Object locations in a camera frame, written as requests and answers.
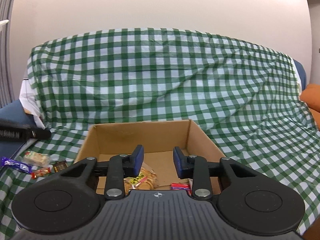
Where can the red snack packet in box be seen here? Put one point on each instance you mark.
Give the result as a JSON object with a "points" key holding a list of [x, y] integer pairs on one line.
{"points": [[186, 186]]}

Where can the small red candy packet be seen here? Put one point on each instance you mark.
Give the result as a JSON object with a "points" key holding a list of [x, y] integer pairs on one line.
{"points": [[41, 172]]}

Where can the purple snack bar wrapper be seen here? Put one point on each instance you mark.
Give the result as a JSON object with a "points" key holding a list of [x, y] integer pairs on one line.
{"points": [[17, 165]]}

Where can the rice cracker pack green label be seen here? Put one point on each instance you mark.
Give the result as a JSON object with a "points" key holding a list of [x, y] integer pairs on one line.
{"points": [[36, 159]]}

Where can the orange cushion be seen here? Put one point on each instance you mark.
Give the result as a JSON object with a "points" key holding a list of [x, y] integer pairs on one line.
{"points": [[311, 96]]}

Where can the dark brown chocolate bar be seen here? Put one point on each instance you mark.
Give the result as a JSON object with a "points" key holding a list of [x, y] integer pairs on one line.
{"points": [[59, 166]]}

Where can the clear bag of cookies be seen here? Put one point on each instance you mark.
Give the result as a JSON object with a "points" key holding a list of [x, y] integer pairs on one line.
{"points": [[146, 180]]}

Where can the green checkered cloth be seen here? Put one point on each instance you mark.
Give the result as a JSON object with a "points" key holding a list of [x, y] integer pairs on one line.
{"points": [[245, 97]]}

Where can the cardboard box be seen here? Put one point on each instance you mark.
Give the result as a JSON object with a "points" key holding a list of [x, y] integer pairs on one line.
{"points": [[158, 139]]}

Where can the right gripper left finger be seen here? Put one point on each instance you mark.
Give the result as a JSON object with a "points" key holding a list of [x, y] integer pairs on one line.
{"points": [[115, 171]]}

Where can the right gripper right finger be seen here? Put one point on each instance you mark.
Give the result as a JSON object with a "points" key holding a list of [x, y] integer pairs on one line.
{"points": [[198, 169]]}

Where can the grey curtain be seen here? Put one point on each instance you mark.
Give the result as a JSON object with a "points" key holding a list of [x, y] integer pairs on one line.
{"points": [[7, 92]]}

